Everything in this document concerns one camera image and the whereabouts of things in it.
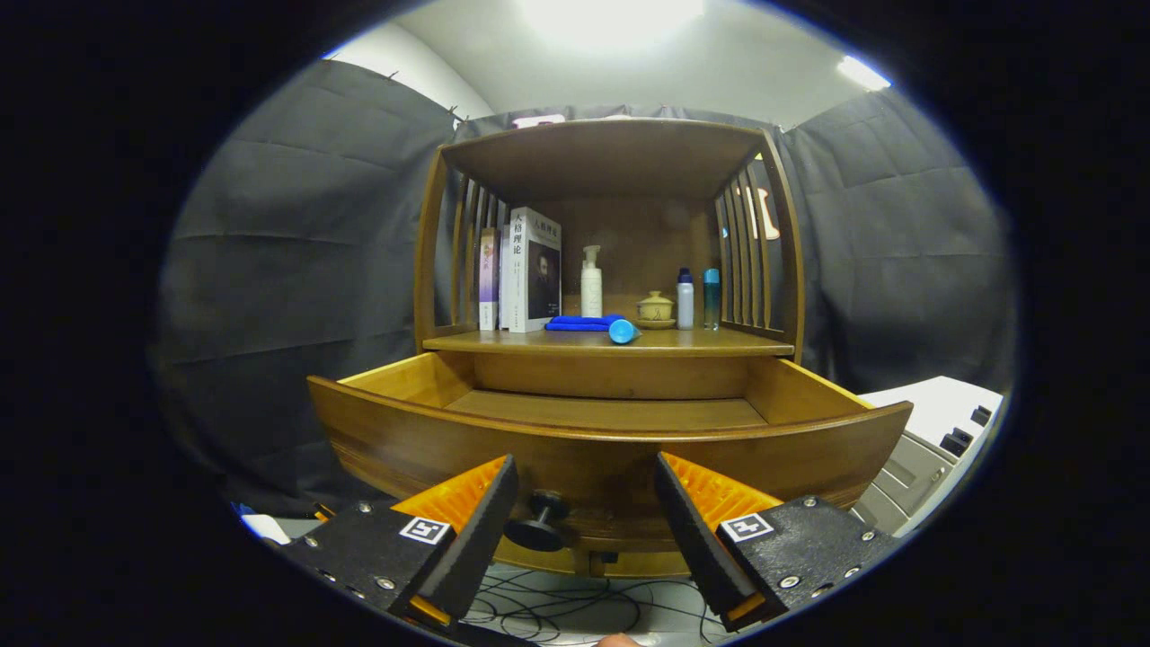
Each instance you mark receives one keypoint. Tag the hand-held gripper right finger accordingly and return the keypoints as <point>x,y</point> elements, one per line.
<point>701,539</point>

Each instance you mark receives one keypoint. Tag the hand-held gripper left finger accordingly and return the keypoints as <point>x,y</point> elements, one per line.
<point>472,539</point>

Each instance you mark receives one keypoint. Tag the black drawer knob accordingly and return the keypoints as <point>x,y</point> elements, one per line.
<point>536,532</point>

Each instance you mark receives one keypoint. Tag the wooden drawer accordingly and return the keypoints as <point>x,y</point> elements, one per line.
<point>404,449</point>

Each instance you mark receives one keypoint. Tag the blue and white tube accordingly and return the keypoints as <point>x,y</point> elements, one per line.
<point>622,332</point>

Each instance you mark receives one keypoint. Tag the wooden countertop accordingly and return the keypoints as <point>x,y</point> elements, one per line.
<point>719,341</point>

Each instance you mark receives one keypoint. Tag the white filing cabinet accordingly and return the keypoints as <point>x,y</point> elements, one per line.
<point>934,404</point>

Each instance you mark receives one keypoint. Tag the wooden cabinet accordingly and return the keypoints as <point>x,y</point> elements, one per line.
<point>629,234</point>

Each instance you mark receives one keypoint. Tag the yellow lidded tea bowl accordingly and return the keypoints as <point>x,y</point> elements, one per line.
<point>656,310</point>

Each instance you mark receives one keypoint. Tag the teal bottle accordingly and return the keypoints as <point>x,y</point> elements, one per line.
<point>711,301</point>

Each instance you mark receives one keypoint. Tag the white bottle with blue cap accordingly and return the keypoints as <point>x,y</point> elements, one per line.
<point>685,301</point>

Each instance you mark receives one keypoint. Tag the blue folded cloth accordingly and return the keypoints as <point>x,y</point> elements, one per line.
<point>575,322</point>

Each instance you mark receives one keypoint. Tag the purple book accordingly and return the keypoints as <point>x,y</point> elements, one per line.
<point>489,279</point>

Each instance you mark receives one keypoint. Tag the white pump bottle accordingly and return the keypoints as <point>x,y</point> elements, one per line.
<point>591,292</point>

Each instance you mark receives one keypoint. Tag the small black object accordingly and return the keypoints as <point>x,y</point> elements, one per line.
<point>981,416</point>
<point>956,443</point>

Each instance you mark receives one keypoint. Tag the white portrait book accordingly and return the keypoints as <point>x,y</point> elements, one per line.
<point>535,270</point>

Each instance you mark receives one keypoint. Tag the small ceiling light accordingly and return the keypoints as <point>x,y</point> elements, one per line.
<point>864,74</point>

